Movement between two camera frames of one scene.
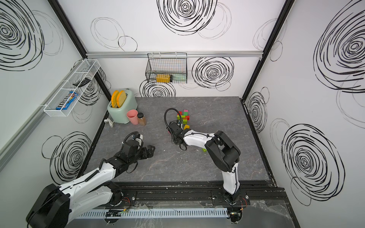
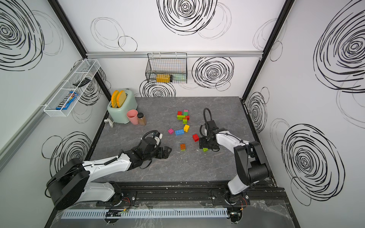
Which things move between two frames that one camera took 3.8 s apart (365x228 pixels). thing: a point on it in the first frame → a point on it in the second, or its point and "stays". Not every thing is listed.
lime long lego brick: (178, 117) stays
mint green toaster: (119, 115) stays
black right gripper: (174, 139) → (203, 143)
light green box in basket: (179, 78) stays
